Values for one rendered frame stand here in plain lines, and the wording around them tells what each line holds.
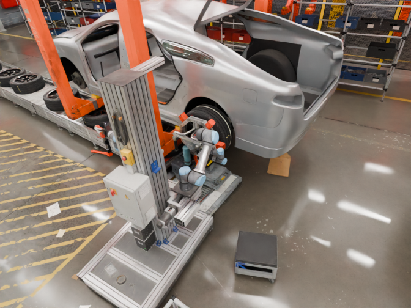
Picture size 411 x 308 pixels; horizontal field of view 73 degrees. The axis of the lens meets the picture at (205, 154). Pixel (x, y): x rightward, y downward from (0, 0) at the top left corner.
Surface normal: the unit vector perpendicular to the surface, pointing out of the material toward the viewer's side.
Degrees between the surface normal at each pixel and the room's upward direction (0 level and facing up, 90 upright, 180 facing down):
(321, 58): 90
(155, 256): 0
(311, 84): 90
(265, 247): 0
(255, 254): 0
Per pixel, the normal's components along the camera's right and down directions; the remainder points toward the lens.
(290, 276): -0.05, -0.79
